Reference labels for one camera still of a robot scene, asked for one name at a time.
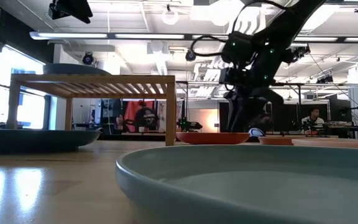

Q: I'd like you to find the black panel wall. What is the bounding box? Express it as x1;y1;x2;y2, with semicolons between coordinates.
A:
218;101;303;133

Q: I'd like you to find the wooden slatted shelf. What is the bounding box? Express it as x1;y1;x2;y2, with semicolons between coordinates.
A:
6;73;177;147

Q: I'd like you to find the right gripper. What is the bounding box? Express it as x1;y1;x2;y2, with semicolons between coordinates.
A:
221;30;284;133

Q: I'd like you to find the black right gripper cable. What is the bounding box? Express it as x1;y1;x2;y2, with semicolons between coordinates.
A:
190;0;288;58

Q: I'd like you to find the red cloth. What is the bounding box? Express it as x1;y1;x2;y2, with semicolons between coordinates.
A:
123;100;155;125

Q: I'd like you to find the blue white ball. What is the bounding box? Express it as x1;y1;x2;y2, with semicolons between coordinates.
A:
248;127;265;138

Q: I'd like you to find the long ceiling light bar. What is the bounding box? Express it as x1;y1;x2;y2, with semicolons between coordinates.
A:
29;30;358;44

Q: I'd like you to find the sage green plate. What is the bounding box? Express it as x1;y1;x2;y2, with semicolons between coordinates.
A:
116;144;358;224

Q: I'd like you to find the person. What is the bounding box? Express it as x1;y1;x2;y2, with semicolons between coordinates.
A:
134;100;160;133
115;114;127;131
301;107;326;125

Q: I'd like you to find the dark green plate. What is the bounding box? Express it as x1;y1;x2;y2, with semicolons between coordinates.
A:
0;128;101;154

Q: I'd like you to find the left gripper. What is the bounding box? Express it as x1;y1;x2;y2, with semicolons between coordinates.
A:
48;0;93;24

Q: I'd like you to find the blue plate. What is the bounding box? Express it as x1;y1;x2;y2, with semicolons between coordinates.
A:
43;63;112;76

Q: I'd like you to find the orange glowing board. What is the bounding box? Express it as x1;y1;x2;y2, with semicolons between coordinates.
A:
188;108;219;133

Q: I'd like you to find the terracotta plate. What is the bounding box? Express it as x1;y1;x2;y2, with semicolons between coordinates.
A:
258;136;295;146

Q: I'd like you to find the pale peach plate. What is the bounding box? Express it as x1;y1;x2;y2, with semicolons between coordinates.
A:
291;138;358;150

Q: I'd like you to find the salmon pink plate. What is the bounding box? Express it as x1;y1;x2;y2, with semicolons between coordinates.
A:
175;131;250;146

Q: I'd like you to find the cluttered workbench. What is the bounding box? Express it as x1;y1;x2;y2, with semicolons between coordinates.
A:
292;119;358;138

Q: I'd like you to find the white ring ceiling fixture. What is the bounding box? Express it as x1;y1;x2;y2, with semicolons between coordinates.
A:
161;8;180;26

